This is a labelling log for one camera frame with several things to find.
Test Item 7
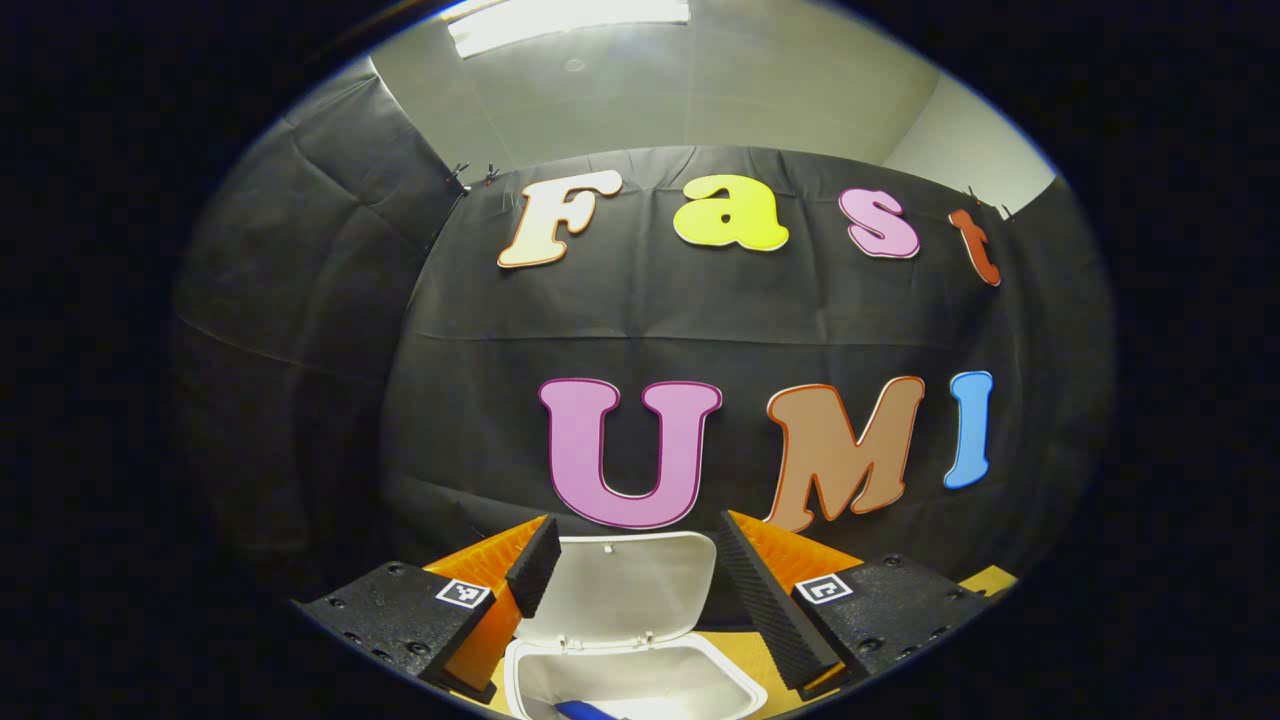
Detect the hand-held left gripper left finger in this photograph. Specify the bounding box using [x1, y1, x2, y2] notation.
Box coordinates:
[295, 514, 563, 703]

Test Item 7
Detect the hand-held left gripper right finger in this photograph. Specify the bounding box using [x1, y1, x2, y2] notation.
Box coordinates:
[714, 510, 991, 701]

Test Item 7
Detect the white desktop garbage bin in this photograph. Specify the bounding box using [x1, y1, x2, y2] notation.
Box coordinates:
[503, 531, 769, 720]

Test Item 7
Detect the wooden desktop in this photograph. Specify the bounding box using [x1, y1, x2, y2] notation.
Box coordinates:
[450, 563, 1019, 720]

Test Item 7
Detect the black backdrop cloth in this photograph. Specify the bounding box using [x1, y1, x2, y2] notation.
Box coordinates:
[170, 60, 1116, 601]

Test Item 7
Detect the ceiling light panel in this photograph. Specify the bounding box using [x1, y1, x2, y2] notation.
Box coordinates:
[447, 0, 691, 59]

